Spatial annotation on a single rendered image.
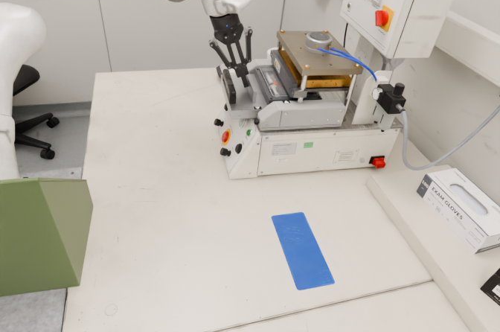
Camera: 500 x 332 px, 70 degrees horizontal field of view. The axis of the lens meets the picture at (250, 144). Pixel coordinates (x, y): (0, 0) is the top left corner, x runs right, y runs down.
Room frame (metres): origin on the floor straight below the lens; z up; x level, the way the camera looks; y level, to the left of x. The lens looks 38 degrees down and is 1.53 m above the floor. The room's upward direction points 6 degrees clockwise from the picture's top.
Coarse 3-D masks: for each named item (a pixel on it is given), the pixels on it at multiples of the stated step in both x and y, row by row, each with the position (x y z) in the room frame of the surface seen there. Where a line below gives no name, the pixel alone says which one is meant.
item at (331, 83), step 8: (288, 56) 1.07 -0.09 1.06; (288, 64) 1.01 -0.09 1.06; (296, 72) 0.96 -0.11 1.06; (296, 80) 0.92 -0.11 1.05; (312, 80) 0.93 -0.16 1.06; (320, 80) 0.93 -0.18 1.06; (328, 80) 0.94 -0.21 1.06; (336, 80) 0.95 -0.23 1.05; (344, 80) 0.95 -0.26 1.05; (312, 88) 0.93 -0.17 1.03; (320, 88) 0.94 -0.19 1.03; (328, 88) 0.95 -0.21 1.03; (336, 88) 0.95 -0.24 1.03; (344, 88) 0.96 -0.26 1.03
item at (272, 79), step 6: (264, 72) 1.05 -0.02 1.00; (270, 72) 1.06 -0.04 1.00; (276, 72) 1.06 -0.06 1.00; (270, 78) 1.02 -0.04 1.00; (276, 78) 1.02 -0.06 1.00; (270, 84) 0.98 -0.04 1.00; (276, 84) 0.98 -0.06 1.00; (282, 84) 0.98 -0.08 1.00; (276, 90) 0.94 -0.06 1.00; (282, 90) 0.95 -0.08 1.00
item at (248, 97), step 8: (232, 80) 1.04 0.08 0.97; (240, 80) 1.04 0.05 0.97; (248, 80) 0.99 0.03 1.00; (256, 80) 1.05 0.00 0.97; (224, 88) 0.99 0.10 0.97; (240, 88) 1.00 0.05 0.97; (248, 88) 0.98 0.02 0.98; (256, 88) 1.01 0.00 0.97; (240, 96) 0.95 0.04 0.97; (248, 96) 0.95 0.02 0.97; (256, 96) 0.92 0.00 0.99; (232, 104) 0.89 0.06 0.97; (240, 104) 0.90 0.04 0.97; (248, 104) 0.90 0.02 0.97; (256, 104) 0.91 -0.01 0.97; (264, 104) 0.91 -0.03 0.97; (232, 112) 0.86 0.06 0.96; (240, 112) 0.87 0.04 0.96; (248, 112) 0.87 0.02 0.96; (256, 112) 0.88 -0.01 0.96
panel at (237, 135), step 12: (228, 120) 1.03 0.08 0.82; (252, 120) 0.90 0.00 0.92; (228, 132) 0.97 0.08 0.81; (240, 132) 0.91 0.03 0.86; (252, 132) 0.86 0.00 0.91; (228, 144) 0.93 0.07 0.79; (240, 144) 0.86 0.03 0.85; (228, 156) 0.88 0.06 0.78; (240, 156) 0.83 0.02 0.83; (228, 168) 0.84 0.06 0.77
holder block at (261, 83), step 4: (256, 68) 1.09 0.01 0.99; (256, 72) 1.07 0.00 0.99; (256, 76) 1.07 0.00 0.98; (260, 76) 1.04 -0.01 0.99; (260, 80) 1.01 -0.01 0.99; (260, 84) 1.00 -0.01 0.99; (264, 84) 0.99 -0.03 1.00; (260, 88) 1.00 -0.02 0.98; (264, 88) 0.97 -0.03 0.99; (264, 92) 0.95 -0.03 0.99; (268, 92) 0.94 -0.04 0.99; (264, 96) 0.95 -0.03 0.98; (268, 96) 0.92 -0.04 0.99; (320, 96) 0.95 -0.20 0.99; (268, 100) 0.91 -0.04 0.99; (272, 100) 0.90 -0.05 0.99; (276, 100) 0.91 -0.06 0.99; (280, 100) 0.91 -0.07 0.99; (268, 104) 0.90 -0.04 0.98
